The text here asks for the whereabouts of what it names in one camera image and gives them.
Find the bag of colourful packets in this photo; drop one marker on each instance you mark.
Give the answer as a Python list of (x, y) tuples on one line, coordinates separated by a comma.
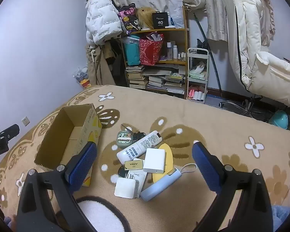
[(81, 77)]

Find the black pink printed bag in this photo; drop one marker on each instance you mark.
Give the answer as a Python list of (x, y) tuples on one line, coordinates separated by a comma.
[(128, 19)]

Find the white lotion tube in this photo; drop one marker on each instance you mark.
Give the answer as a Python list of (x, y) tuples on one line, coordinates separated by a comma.
[(140, 147)]

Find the white wall socket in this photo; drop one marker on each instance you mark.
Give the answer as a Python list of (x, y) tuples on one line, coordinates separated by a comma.
[(25, 121)]

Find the teal round lamp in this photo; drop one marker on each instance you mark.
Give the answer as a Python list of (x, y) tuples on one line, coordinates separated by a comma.
[(279, 119)]

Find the beige flower-pattern blanket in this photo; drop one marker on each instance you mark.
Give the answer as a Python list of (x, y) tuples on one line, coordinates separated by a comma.
[(207, 125)]

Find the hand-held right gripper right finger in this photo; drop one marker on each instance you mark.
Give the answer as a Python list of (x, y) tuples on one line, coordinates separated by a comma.
[(206, 166)]

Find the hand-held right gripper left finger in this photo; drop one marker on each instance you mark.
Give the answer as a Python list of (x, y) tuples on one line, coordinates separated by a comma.
[(83, 166)]

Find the blue cloth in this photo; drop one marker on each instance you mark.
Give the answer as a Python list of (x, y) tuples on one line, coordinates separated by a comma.
[(280, 217)]

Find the dark green pole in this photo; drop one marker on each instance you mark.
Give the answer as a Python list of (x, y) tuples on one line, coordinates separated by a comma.
[(213, 60)]

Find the white puffer jacket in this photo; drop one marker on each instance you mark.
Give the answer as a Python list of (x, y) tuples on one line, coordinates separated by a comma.
[(102, 17)]

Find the light blue hand-held device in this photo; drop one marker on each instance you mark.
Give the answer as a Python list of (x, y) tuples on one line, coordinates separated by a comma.
[(157, 188)]

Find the white charger adapter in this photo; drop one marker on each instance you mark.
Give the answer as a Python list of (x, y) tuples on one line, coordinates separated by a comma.
[(124, 188)]

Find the white packet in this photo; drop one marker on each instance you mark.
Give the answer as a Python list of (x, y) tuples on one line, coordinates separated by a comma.
[(138, 176)]

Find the teal storage box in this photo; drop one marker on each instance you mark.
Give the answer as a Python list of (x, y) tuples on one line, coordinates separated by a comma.
[(131, 52)]

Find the office chair base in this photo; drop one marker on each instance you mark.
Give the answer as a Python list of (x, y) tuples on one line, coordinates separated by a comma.
[(248, 106)]

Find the wooden shelf unit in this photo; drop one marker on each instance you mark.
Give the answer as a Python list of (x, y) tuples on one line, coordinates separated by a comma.
[(174, 31)]

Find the beige trench coat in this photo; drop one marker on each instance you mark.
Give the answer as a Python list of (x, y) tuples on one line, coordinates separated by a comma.
[(96, 65)]

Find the white rolling cart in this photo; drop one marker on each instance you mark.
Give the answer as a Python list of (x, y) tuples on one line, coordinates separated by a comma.
[(197, 77)]

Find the green round tin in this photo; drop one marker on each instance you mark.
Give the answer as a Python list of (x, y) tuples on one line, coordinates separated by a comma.
[(124, 140)]

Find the pile of magazines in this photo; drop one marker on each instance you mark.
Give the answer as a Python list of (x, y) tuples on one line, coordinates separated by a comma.
[(164, 81)]

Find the cardboard box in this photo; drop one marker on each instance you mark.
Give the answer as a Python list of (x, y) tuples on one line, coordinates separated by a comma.
[(67, 135)]

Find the white power bank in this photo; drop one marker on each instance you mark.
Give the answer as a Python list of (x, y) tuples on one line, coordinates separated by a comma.
[(154, 160)]

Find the small black box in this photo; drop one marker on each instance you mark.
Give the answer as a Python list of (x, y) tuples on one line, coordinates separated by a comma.
[(160, 19)]

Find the yellow rectangular key tag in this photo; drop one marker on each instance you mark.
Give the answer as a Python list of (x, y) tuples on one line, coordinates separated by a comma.
[(134, 164)]

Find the small black disc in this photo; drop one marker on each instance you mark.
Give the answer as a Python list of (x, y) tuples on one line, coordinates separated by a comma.
[(122, 172)]

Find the stack of old books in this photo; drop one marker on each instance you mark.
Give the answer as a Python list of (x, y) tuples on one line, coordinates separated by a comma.
[(135, 77)]

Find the red patterned bag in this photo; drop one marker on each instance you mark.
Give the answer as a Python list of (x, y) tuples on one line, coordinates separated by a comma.
[(149, 50)]

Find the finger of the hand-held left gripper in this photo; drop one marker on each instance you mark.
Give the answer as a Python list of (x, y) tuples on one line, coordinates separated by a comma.
[(10, 130)]

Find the yellow oval case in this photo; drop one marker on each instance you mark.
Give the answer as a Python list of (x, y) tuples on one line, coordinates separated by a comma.
[(168, 157)]

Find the cream padded jacket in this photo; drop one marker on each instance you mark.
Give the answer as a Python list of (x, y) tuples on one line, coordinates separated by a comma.
[(251, 41)]

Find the blond wig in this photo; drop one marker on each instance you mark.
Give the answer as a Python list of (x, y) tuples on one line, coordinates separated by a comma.
[(145, 17)]

